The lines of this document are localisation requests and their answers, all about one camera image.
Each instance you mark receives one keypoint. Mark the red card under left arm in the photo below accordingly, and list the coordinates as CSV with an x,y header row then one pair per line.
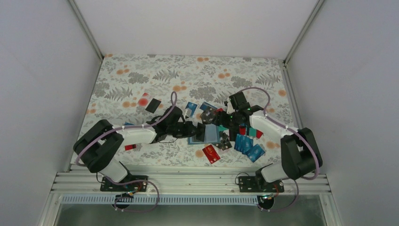
x,y
130,147

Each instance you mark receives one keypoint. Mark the aluminium rail frame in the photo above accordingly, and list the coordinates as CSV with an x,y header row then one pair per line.
x,y
167,179

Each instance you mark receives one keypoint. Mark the black card with chip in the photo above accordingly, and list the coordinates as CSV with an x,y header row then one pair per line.
x,y
224,142

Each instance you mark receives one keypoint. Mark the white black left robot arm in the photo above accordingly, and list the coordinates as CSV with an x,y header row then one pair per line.
x,y
97,147

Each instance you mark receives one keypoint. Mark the floral patterned table mat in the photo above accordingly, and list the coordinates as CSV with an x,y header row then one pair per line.
x,y
124,78

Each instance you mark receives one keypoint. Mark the red yellow logo card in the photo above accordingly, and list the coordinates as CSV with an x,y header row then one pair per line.
x,y
211,154

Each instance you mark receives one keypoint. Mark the black card near left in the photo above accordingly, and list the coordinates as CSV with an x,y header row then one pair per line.
x,y
153,105

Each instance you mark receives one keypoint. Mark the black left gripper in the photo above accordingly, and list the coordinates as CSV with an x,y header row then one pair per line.
x,y
187,133

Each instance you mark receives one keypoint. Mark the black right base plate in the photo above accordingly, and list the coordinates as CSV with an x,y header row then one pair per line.
x,y
253,184

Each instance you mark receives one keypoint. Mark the blue card front left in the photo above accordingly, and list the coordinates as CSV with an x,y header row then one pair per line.
x,y
190,109

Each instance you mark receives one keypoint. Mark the blue card pile front right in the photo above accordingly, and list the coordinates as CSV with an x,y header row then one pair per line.
x,y
246,146

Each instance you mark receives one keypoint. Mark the black vip card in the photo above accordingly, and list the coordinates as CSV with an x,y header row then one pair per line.
x,y
200,135
208,115

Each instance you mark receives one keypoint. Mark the teal leather card holder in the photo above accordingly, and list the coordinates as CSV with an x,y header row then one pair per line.
x,y
209,135

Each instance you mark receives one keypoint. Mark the black VIP card front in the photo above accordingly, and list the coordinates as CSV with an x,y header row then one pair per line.
x,y
200,135

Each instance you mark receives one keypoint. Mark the white card with red circle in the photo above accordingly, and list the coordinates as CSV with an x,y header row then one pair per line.
x,y
144,100

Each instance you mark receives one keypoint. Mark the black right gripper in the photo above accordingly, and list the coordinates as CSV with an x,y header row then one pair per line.
x,y
221,120

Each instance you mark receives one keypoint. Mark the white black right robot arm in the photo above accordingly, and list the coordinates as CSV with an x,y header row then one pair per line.
x,y
300,156

